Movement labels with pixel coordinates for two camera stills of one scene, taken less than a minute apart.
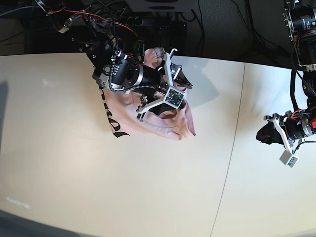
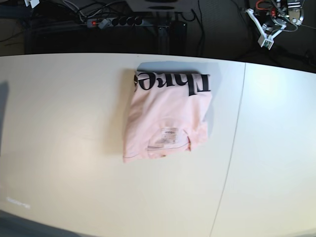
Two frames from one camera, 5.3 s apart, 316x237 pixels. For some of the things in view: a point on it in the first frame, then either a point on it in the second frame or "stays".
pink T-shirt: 164,122 → 168,114
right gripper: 294,126 → 272,25
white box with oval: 162,6 stays
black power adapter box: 177,28 stays
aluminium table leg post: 163,37 stays
